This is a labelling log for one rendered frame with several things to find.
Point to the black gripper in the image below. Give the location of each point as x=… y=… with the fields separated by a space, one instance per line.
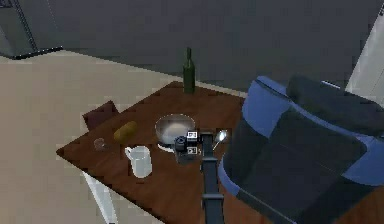
x=181 y=145

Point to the grey metal bowl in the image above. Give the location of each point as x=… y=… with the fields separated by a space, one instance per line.
x=173 y=128

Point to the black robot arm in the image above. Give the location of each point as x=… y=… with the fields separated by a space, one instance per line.
x=211 y=180

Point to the white mug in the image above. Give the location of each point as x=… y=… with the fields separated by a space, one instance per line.
x=141 y=161

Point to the brown wooden table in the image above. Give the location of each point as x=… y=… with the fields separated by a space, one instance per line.
x=166 y=180

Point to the yellow-brown potato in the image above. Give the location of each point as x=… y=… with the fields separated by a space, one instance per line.
x=125 y=132

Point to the silver spoon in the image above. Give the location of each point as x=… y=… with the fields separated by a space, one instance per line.
x=220 y=137

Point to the small clear glass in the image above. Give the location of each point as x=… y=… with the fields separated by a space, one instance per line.
x=99 y=144

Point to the dark red chair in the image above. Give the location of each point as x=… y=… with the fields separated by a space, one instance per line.
x=100 y=115

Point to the dark green glass bottle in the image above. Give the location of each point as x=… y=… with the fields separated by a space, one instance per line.
x=189 y=73

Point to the blue and black armchair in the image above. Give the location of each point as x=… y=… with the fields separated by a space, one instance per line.
x=300 y=153

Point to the grey fridge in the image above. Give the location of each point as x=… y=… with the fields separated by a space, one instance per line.
x=23 y=26

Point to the white room door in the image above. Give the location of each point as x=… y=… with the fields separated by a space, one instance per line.
x=368 y=70

